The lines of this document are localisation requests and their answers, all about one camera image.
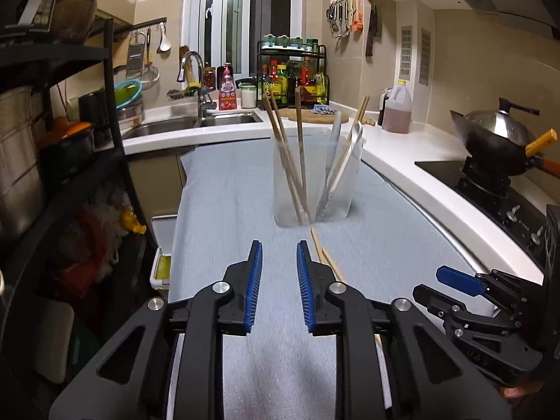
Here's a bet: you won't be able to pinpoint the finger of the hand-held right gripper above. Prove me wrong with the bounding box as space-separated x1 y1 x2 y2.
436 265 546 321
412 284 526 343

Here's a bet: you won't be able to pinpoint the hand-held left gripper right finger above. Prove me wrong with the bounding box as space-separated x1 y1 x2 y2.
296 240 512 420

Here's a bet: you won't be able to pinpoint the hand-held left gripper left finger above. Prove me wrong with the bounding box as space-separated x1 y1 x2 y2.
48 240 264 420

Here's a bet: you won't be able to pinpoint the clear plastic container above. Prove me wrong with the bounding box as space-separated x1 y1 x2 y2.
272 133 365 228

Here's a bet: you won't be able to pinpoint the white handled fork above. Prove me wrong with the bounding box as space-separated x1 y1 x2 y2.
315 111 344 222

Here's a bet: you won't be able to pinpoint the white spoon striped handle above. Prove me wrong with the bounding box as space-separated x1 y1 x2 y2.
326 122 365 197

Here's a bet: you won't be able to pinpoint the person's right hand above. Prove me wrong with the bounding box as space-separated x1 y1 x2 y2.
502 384 543 400

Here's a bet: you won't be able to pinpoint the blue grey table cloth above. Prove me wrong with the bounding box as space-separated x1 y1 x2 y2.
167 129 482 420

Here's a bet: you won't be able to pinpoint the black burner grate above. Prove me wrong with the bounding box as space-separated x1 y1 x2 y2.
457 156 512 194

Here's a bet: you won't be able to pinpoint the white lidded bin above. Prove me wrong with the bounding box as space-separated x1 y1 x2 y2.
150 214 179 289

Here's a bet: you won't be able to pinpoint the black glass stove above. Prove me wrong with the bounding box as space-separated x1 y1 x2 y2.
415 160 560 268

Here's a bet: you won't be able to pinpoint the black wok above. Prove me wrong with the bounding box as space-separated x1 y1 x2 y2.
450 109 560 176

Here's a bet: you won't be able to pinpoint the yellow plastic object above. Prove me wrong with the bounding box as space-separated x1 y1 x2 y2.
120 210 147 235

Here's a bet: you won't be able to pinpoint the steel wok lid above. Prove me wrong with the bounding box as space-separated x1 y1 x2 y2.
463 97 541 143

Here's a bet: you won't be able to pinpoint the red plastic bag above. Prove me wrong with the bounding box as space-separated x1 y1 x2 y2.
57 210 120 303

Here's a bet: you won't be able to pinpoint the steel sink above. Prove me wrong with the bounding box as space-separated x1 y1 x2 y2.
125 111 264 139

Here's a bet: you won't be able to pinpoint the round wooden cutting board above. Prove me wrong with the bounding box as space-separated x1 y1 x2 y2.
275 107 350 124

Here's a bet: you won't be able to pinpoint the cooking oil jug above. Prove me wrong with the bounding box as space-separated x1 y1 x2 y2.
382 79 413 134

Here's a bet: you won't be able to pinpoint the red label soap bottle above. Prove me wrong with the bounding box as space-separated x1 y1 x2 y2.
218 62 239 111

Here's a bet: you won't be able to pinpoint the steel kitchen faucet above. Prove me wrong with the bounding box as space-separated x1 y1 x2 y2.
177 51 217 117

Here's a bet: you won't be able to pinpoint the row of sauce bottles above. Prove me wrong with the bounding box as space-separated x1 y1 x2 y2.
261 59 329 106

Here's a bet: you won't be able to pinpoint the green plastic basin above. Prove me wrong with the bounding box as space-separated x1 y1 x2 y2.
114 79 144 108

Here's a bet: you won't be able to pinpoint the black spice rack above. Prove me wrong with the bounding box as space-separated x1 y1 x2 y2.
257 40 330 108

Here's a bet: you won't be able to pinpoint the black kettle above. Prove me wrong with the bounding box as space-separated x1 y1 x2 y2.
79 90 110 141

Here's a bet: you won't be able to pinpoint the black shelf rack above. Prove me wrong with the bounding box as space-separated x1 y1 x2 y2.
0 16 168 359

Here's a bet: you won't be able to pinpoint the orange lidded pot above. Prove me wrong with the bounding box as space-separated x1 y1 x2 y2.
41 116 96 176

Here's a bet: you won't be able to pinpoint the row of green lidded jars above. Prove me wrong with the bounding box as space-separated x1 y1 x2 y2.
262 35 319 51

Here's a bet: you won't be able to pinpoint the steel grater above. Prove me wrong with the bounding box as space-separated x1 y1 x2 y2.
126 33 146 77

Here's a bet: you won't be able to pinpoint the hanging cleaver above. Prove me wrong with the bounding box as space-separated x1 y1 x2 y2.
365 4 382 57

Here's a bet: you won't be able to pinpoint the large steel pot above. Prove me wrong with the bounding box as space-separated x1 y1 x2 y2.
0 87 47 246

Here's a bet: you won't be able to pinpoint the hanging kitchen tools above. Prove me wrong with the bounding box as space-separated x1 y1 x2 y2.
327 0 365 39

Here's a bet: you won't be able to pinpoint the window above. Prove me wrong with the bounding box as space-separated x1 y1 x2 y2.
186 0 302 80

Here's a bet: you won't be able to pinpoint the brown bowl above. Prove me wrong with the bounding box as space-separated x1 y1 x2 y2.
52 0 98 44

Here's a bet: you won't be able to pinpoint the yellow handled utensil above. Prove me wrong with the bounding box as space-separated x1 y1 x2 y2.
525 129 558 158

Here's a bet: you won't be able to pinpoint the wall vent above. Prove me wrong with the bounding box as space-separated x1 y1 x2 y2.
399 25 414 82

